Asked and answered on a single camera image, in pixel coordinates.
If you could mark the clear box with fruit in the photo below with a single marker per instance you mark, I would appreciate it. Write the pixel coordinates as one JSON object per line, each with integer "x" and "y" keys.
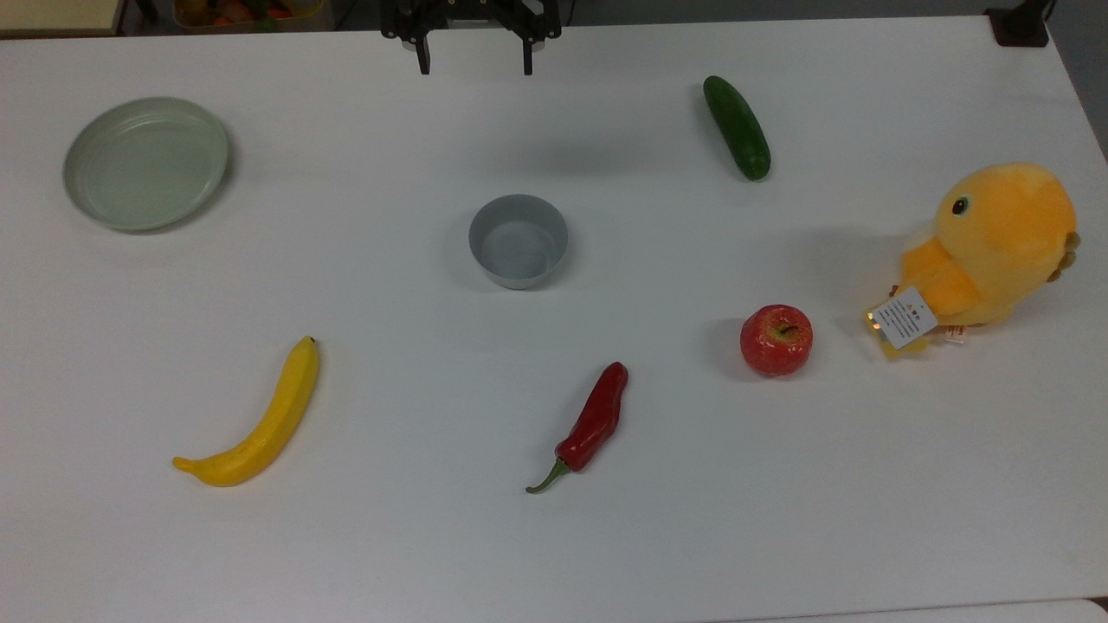
{"x": 249, "y": 12}

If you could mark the pale green round plate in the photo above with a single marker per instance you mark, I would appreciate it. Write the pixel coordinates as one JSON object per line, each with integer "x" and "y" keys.
{"x": 145, "y": 163}

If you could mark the yellow plush toy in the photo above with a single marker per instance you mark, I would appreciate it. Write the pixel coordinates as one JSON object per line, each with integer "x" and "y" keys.
{"x": 995, "y": 234}

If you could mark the light wooden board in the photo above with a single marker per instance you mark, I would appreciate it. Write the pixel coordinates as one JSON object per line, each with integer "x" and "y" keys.
{"x": 56, "y": 16}

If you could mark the white paper toy tag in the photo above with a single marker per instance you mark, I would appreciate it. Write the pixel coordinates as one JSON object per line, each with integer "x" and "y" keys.
{"x": 905, "y": 317}

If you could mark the small grey bowl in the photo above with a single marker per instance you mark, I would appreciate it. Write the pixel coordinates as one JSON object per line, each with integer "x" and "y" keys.
{"x": 518, "y": 242}

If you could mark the red chili pepper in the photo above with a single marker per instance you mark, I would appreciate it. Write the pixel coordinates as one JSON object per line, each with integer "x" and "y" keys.
{"x": 595, "y": 420}

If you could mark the yellow banana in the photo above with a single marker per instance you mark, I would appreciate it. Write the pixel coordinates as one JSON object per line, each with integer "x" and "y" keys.
{"x": 268, "y": 424}

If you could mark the dark camera mount base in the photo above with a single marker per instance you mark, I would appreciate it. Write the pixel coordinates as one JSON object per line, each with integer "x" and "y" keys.
{"x": 1018, "y": 26}

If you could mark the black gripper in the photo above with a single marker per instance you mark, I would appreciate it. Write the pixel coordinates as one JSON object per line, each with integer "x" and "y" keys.
{"x": 472, "y": 16}

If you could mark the red apple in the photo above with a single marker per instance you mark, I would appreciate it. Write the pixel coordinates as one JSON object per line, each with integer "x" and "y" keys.
{"x": 776, "y": 341}

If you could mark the green cucumber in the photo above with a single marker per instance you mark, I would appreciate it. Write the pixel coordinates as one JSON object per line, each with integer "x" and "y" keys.
{"x": 737, "y": 128}

